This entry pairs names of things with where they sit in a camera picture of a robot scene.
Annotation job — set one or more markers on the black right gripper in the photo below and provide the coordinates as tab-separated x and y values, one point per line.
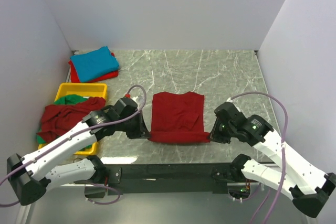
215	136

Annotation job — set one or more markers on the black base crossbar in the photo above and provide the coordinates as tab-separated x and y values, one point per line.
171	178

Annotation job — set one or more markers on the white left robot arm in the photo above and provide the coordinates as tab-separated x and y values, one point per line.
36	173

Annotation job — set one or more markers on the dark red t-shirt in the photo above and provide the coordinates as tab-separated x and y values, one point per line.
178	119
65	116

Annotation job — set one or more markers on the green t-shirt in bin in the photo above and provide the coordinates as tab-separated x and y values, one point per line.
71	99

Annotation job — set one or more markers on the folded bright red t-shirt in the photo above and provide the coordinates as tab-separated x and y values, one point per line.
74	77

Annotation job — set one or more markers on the aluminium rail frame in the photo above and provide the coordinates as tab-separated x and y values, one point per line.
298	180

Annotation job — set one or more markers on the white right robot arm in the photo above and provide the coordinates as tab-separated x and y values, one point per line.
308	187

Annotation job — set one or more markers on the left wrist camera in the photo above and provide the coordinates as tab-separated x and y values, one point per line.
125	106

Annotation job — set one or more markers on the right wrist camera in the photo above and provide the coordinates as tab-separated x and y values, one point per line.
227	111

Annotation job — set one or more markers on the crumpled dark red t-shirt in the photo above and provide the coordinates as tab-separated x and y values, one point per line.
65	116

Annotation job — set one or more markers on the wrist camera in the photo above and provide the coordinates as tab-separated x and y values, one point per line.
227	111
125	106

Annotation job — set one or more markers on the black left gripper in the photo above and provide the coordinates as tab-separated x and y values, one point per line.
142	131

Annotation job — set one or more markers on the yellow plastic bin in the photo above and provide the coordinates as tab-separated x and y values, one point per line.
72	102

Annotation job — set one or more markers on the folded blue t-shirt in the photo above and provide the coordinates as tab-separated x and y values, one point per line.
94	64

